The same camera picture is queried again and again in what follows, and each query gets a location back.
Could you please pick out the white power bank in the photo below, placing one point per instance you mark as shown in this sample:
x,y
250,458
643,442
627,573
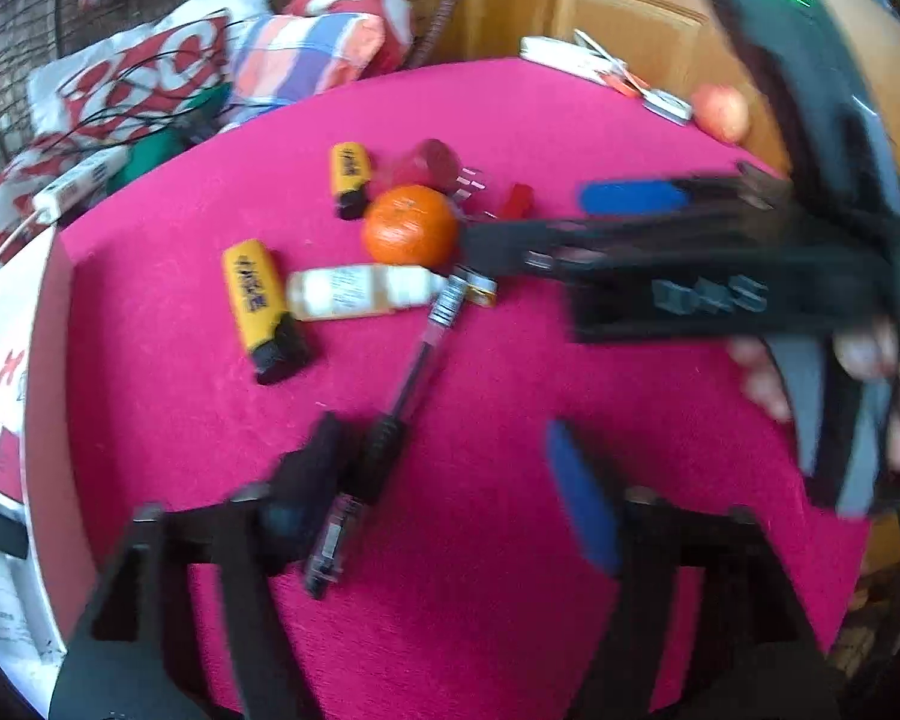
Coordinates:
x,y
555,52

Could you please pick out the square red white cushion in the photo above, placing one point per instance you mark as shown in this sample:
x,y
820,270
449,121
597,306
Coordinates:
x,y
120,75

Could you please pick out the round red white cushion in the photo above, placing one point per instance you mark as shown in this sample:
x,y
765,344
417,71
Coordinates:
x,y
360,0

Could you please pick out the small white bottle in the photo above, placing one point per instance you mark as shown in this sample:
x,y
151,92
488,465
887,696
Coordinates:
x,y
345,292

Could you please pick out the magenta tablecloth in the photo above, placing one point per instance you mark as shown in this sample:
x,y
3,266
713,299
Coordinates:
x,y
495,360

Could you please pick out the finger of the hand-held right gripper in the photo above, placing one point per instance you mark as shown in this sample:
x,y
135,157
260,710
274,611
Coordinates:
x,y
630,196
510,244

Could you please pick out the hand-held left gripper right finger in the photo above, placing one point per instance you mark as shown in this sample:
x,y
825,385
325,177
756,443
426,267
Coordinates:
x,y
581,502

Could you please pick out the wooden folding door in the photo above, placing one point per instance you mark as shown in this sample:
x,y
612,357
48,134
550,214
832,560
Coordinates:
x,y
630,15

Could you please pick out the yellow black lighter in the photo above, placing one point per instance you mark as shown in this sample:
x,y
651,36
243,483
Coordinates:
x,y
349,169
255,292

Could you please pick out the red translucent plastic object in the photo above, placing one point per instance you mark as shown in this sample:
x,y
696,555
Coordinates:
x,y
431,161

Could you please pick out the green cloth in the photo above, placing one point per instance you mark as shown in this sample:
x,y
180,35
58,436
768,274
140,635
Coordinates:
x,y
146,154

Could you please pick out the black pen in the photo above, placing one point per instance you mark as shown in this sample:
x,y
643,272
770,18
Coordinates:
x,y
446,304

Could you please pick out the person's right hand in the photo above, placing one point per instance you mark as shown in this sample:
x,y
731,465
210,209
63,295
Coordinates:
x,y
761,379

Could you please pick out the white tray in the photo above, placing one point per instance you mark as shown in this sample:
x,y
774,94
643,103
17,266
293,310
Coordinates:
x,y
0,390

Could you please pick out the long red white cushion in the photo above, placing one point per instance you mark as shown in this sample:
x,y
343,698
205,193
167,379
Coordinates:
x,y
7,195

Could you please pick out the red apple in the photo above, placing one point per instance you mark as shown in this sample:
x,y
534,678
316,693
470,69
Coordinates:
x,y
720,112

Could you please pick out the striped pastel cushion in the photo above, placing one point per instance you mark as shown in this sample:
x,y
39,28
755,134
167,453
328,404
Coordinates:
x,y
300,60

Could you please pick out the orange mandarin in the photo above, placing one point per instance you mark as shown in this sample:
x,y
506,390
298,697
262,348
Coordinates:
x,y
409,229

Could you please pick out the transparent plastic lighter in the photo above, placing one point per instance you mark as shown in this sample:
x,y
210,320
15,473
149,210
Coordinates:
x,y
334,547

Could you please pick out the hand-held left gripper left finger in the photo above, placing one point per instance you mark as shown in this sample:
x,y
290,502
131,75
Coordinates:
x,y
300,495

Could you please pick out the red lighter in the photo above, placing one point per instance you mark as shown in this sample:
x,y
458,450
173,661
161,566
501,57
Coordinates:
x,y
516,201

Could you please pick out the white power strip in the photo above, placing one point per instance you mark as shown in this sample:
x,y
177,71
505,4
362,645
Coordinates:
x,y
82,178

